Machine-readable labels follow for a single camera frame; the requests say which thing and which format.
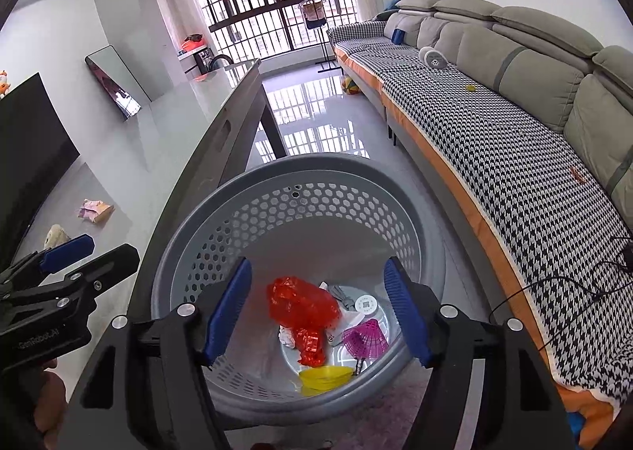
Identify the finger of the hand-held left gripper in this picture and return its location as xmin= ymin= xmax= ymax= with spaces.
xmin=0 ymin=234 xmax=95 ymax=289
xmin=7 ymin=243 xmax=141 ymax=303

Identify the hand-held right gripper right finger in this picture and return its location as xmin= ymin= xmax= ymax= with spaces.
xmin=383 ymin=257 xmax=577 ymax=450

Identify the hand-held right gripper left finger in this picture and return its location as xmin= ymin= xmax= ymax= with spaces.
xmin=58 ymin=257 xmax=254 ymax=450

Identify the beige wrapper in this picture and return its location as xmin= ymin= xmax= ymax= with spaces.
xmin=44 ymin=224 xmax=70 ymax=249

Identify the pink snack packet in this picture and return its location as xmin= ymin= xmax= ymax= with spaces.
xmin=76 ymin=199 xmax=114 ymax=224

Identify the pink mesh item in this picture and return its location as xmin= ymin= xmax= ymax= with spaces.
xmin=341 ymin=319 xmax=389 ymax=374

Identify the red plastic bag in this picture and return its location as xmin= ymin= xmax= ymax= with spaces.
xmin=267 ymin=277 xmax=342 ymax=368

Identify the yellow plastic container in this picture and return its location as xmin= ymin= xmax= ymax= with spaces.
xmin=299 ymin=365 xmax=353 ymax=397

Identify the grey perforated basket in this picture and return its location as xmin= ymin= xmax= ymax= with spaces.
xmin=151 ymin=156 xmax=446 ymax=414

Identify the person's left hand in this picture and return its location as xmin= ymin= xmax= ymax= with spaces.
xmin=34 ymin=367 xmax=67 ymax=438

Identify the black television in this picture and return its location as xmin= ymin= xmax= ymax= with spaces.
xmin=0 ymin=73 xmax=81 ymax=263

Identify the standing mirror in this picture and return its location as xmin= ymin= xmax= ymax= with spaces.
xmin=85 ymin=46 xmax=142 ymax=122

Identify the grey sofa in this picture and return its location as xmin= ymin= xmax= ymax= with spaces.
xmin=331 ymin=0 xmax=633 ymax=446
xmin=327 ymin=19 xmax=633 ymax=446

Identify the white round device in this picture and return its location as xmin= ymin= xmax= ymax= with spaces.
xmin=419 ymin=47 xmax=450 ymax=70

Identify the small drying rack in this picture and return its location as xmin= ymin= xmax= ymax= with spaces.
xmin=298 ymin=0 xmax=342 ymax=72

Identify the dark table frame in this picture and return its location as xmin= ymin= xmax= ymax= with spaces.
xmin=131 ymin=59 xmax=288 ymax=322

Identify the black cable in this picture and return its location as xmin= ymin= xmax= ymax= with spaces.
xmin=489 ymin=237 xmax=633 ymax=352

